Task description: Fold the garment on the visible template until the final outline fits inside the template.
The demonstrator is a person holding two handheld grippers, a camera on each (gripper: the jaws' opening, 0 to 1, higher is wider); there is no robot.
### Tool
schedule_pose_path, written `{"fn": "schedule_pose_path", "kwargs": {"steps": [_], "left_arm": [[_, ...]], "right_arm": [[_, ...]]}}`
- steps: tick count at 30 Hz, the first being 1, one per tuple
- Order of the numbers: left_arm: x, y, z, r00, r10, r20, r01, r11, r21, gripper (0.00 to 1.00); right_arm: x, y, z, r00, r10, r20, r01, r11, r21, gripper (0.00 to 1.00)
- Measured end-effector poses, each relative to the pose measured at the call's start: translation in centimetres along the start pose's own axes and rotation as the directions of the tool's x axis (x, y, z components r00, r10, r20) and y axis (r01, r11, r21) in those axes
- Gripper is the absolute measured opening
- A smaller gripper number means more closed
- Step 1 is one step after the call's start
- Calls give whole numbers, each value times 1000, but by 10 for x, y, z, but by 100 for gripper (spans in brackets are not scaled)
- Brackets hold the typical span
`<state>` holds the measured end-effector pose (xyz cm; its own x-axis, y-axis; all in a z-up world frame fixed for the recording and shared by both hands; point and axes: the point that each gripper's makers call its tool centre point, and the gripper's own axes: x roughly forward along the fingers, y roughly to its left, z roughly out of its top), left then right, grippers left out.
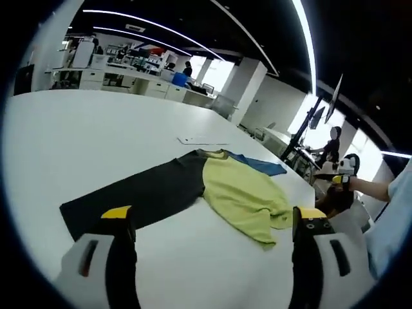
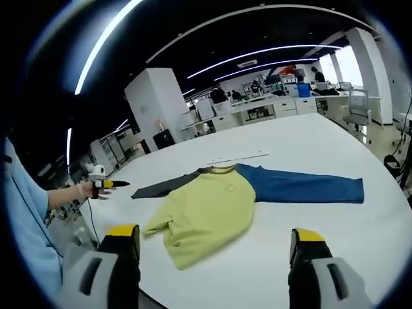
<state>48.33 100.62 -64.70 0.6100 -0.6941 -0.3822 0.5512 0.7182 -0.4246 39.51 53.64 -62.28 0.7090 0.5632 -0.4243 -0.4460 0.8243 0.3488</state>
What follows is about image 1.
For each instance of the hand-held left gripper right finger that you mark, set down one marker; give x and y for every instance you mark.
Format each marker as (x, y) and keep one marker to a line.
(322, 273)

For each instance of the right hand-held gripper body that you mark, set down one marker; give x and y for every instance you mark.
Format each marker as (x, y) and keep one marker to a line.
(349, 164)

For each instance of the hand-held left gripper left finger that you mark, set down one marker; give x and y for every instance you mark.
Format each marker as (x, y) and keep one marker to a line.
(96, 273)

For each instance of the black yellow blue garment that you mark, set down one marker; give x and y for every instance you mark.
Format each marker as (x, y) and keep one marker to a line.
(154, 190)

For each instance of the white equipment table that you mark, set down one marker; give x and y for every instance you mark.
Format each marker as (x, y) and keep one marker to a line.
(309, 153)

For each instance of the black display stand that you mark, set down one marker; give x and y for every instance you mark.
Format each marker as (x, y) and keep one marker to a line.
(301, 128)

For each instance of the person's light blue shirt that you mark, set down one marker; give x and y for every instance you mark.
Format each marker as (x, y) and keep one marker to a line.
(396, 219)

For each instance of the large tilted display screen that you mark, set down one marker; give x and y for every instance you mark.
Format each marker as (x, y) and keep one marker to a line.
(333, 96)

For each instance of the white low cabinet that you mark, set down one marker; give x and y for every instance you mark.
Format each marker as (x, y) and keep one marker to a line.
(277, 139)

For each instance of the white square pillar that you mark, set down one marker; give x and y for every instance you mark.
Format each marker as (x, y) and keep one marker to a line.
(45, 54)
(254, 88)

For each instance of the wide ceiling light strip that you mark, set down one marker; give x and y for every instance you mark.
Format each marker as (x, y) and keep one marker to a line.
(305, 42)

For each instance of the translucent grey chair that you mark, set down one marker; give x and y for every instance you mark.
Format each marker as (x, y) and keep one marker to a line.
(225, 105)

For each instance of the white recessed power strip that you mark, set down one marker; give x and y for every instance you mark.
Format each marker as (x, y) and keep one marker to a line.
(202, 141)

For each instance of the long white office desk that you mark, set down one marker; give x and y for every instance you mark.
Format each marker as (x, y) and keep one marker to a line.
(145, 84)

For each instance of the black monitor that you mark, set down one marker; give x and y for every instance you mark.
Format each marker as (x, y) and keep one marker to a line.
(24, 78)

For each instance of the thin ceiling light strip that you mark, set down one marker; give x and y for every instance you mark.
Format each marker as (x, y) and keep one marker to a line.
(148, 38)
(154, 24)

